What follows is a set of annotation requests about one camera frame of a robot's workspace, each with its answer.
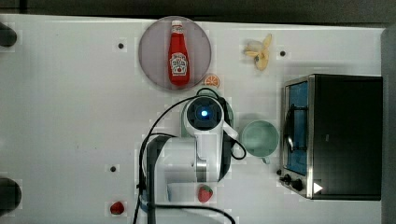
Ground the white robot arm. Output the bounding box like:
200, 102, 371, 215
145, 95, 238, 224

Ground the orange slice toy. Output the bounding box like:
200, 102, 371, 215
204, 75, 219, 88

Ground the red ketchup bottle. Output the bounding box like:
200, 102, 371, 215
168, 21, 191, 87

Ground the grey round plate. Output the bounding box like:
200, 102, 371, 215
138, 16, 212, 91

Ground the mint green mug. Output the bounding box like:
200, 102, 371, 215
241, 120, 279, 164

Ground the red strawberry toy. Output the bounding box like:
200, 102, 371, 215
197, 185, 213, 203

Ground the peeled banana toy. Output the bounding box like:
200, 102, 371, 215
244, 34, 272, 71

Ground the small red tomato toy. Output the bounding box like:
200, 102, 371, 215
109, 202, 125, 215

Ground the black toaster oven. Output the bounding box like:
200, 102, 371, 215
277, 74, 383, 201

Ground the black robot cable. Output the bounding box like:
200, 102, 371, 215
133, 87, 248, 224

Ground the black cylinder post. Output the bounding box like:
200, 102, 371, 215
0, 23, 18, 48
0, 178, 21, 216

